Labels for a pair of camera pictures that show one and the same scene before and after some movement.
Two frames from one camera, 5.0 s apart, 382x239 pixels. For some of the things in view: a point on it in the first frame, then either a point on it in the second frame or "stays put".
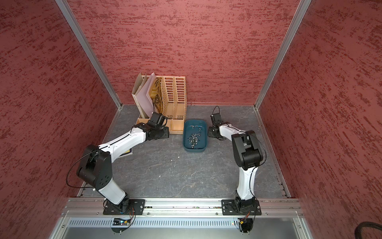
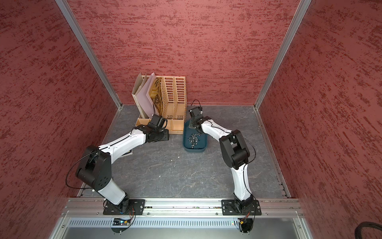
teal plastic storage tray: x=195 y=135 stays put
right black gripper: x=211 y=128 → x=191 y=123
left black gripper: x=166 y=135 stays put
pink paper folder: x=142 y=97 stays put
